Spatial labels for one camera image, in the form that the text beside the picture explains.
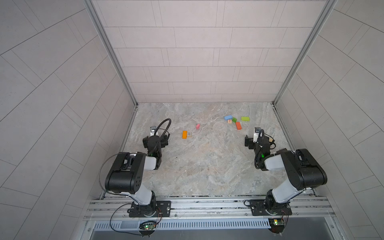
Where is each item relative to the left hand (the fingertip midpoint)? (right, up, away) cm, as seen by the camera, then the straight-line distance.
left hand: (159, 131), depth 94 cm
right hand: (+61, -2, +1) cm, 61 cm away
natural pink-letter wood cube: (+47, +6, +11) cm, 49 cm away
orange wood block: (+16, -2, +4) cm, 17 cm away
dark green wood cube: (+51, +7, +12) cm, 52 cm away
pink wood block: (+25, +3, +8) cm, 26 cm away
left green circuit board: (+3, -39, -29) cm, 48 cm away
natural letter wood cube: (+19, -2, +3) cm, 19 cm away
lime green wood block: (+59, +8, +14) cm, 61 cm away
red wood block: (+53, +3, +11) cm, 55 cm away
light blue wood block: (+47, +9, +15) cm, 50 cm away
